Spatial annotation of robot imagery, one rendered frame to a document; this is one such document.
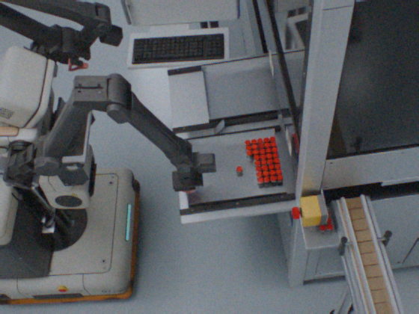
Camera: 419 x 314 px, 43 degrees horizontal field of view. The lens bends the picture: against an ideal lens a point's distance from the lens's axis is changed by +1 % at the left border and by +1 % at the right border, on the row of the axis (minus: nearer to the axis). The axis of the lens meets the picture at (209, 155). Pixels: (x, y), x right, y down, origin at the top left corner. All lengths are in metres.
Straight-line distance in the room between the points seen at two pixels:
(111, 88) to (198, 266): 1.54
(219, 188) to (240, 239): 0.90
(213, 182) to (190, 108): 0.34
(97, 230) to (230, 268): 0.67
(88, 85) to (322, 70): 0.56
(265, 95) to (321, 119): 0.74
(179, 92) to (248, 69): 0.29
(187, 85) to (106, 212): 0.80
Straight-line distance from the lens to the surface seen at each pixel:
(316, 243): 1.81
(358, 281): 1.73
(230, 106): 2.07
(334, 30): 1.13
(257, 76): 2.15
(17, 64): 1.72
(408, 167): 1.74
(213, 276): 2.70
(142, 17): 2.48
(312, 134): 1.43
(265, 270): 2.70
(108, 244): 2.55
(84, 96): 1.34
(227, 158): 1.95
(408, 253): 2.52
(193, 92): 2.13
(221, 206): 1.84
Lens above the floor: 2.56
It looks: 59 degrees down
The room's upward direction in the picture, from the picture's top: 11 degrees counter-clockwise
